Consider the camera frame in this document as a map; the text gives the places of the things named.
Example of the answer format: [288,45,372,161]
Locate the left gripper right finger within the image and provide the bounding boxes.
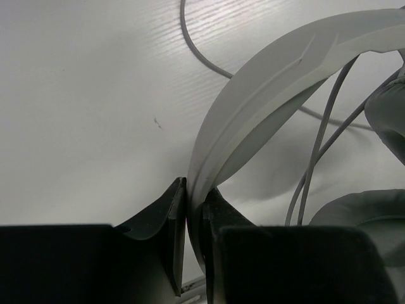
[201,188,254,303]

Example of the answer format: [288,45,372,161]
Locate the aluminium rail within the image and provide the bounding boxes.
[177,276,207,303]

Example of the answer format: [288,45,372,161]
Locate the white grey headphones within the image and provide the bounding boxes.
[187,9,404,267]

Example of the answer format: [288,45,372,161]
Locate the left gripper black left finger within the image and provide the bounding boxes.
[115,177,187,297]

